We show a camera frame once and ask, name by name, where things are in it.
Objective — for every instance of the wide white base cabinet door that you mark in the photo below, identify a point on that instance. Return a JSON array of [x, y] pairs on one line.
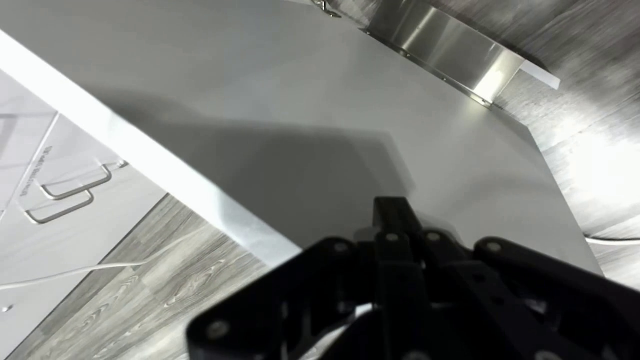
[[300, 121]]

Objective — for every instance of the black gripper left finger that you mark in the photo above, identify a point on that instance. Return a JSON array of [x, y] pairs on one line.
[[320, 301]]

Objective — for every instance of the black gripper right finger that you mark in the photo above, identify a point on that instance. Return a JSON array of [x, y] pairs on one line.
[[507, 301]]

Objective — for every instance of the white cabinet front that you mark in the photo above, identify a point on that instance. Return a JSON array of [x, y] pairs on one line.
[[40, 266]]

